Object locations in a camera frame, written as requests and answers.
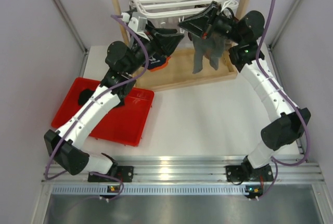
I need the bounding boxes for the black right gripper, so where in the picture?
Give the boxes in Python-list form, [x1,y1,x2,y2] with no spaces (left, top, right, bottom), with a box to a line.
[177,2,242,45]

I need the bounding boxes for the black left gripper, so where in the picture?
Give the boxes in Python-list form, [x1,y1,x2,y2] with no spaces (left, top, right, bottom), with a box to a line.
[124,24,183,75]

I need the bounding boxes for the black sock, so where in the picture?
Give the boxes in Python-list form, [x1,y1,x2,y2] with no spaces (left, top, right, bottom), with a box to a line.
[78,88,95,106]

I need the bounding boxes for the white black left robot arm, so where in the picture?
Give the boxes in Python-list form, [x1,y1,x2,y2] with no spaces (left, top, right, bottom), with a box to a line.
[44,27,184,181]

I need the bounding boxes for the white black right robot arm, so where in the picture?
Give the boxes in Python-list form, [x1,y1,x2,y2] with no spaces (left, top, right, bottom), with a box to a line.
[178,2,311,181]

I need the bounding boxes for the grey sock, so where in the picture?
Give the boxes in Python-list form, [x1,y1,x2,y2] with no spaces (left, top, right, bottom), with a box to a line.
[191,33,226,74]

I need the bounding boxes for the red plastic tray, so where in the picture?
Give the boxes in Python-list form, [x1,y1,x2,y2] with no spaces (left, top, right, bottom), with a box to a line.
[51,77,155,147]

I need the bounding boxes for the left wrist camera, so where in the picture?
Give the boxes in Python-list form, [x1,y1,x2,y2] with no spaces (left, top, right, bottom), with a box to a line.
[121,12,148,39]

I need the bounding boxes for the wooden hanger stand frame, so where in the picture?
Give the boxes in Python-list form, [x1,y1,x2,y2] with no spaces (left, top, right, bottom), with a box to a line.
[112,0,249,91]

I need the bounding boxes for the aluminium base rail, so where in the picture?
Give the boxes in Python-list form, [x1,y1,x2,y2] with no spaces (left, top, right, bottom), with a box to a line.
[42,156,325,196]

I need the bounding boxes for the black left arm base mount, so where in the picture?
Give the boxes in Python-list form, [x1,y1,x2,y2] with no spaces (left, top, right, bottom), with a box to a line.
[88,165,134,182]

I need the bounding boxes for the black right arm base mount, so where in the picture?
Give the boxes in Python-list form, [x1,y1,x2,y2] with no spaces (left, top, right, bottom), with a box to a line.
[225,165,274,185]

